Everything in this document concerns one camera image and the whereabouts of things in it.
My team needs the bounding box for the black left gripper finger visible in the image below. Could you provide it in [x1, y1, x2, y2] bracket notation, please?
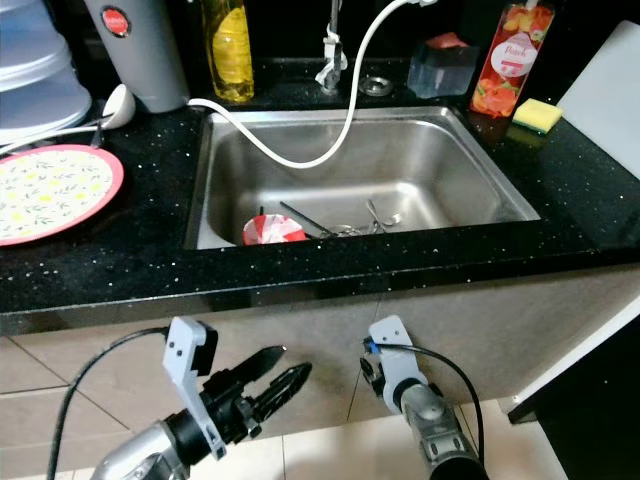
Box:
[217, 344, 287, 394]
[254, 362, 314, 420]

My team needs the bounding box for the pink rimmed patterned plate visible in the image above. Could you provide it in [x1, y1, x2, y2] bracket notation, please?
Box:
[0, 143, 126, 248]

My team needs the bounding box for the white plastic ladle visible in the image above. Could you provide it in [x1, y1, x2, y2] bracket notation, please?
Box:
[0, 83, 137, 157]

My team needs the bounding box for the red white cup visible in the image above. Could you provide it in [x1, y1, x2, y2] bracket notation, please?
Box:
[241, 211, 308, 247]

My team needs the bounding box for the thin black utensil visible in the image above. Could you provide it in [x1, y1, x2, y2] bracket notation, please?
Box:
[280, 200, 336, 239]

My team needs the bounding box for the stainless steel sink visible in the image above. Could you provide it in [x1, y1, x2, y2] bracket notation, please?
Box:
[184, 104, 542, 252]

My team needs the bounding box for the dark cabinet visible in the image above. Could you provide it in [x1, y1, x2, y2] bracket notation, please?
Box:
[507, 328, 640, 480]

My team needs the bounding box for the round metal countertop fitting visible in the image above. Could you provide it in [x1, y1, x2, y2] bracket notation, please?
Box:
[362, 74, 397, 99]

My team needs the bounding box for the yellow green sponge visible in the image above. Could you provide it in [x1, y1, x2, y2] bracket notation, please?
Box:
[511, 97, 566, 136]

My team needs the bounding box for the clear plastic container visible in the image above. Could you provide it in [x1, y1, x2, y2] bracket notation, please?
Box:
[406, 32, 482, 100]

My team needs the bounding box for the yellow dish soap bottle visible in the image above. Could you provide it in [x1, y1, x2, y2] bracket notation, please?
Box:
[201, 0, 257, 104]

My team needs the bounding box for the metal sink faucet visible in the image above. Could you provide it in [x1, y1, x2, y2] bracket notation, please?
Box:
[314, 0, 352, 94]

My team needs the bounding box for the grey canister with red logo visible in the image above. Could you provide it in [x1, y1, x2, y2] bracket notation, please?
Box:
[97, 0, 192, 114]

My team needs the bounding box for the red peach label bottle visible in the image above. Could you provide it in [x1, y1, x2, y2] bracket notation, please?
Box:
[469, 0, 557, 120]

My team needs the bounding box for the white tiered food container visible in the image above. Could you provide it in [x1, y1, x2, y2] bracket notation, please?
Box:
[0, 0, 94, 147]

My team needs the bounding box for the white cutting board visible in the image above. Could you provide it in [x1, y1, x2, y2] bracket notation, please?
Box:
[557, 19, 640, 182]

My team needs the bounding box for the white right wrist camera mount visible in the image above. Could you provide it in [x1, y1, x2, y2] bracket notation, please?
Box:
[367, 315, 432, 413]

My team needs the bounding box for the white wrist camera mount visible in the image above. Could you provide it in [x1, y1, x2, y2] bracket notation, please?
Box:
[165, 316, 227, 462]
[367, 315, 432, 413]

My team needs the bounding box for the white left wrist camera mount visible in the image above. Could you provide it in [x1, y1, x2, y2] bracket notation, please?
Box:
[165, 316, 227, 462]

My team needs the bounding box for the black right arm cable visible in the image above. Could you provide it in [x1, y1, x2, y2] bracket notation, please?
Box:
[368, 340, 487, 467]

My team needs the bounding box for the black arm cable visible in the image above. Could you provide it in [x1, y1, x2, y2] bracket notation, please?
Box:
[45, 326, 171, 480]
[368, 340, 487, 467]

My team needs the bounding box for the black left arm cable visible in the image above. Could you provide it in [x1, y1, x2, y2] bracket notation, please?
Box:
[45, 326, 171, 480]

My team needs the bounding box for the white flexible hose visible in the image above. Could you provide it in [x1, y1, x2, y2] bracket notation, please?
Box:
[187, 0, 423, 170]

